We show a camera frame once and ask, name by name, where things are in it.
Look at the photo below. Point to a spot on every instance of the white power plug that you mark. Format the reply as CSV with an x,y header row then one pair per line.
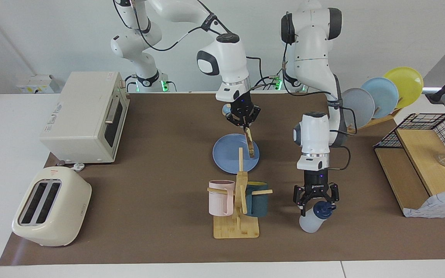
x,y
78,167

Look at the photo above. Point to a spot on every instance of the yellow round plate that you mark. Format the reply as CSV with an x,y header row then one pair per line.
x,y
408,85

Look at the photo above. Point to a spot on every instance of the white toaster oven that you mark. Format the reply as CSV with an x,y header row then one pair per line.
x,y
79,116

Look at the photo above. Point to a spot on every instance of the toasted bread slice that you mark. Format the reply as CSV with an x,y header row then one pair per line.
x,y
250,144

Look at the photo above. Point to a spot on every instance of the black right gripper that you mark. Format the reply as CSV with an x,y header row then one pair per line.
x,y
242,104

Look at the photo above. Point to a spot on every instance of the seasoning bottle navy cap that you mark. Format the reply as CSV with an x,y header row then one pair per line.
x,y
309,226

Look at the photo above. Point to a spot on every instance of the pink ribbed mug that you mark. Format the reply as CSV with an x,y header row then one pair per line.
x,y
218,199

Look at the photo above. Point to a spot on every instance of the light blue round plate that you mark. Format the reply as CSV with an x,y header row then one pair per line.
x,y
384,96

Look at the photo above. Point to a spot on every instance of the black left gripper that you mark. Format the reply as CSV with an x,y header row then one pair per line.
x,y
316,180

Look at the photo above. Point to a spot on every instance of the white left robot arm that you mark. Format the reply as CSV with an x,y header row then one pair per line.
x,y
315,50

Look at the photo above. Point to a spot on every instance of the wooden mug rack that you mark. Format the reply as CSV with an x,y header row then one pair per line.
x,y
236,229

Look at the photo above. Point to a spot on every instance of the dark teal mug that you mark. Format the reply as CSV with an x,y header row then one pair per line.
x,y
259,204

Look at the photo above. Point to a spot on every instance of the grey round plate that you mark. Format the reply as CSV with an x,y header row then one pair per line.
x,y
361,108

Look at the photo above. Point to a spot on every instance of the small grey round knob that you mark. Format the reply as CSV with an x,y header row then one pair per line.
x,y
61,163

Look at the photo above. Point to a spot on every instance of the wooden plate rack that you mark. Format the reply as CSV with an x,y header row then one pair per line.
x,y
377,120

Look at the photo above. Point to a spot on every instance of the cream two-slot toaster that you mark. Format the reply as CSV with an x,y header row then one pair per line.
x,y
64,216

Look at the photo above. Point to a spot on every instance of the white wall socket box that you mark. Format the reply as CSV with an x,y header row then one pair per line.
x,y
37,84

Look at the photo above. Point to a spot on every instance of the brown table mat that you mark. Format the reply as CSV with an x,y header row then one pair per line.
x,y
160,154

